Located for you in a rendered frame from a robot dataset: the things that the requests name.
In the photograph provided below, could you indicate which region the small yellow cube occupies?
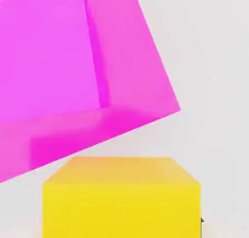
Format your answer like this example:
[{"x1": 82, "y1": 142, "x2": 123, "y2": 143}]
[{"x1": 42, "y1": 156, "x2": 201, "y2": 238}]

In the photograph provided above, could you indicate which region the small magenta cube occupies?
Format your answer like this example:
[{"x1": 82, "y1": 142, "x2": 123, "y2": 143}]
[{"x1": 0, "y1": 0, "x2": 111, "y2": 124}]

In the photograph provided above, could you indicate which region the large magenta box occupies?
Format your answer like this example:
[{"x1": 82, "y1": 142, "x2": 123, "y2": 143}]
[{"x1": 0, "y1": 0, "x2": 182, "y2": 184}]

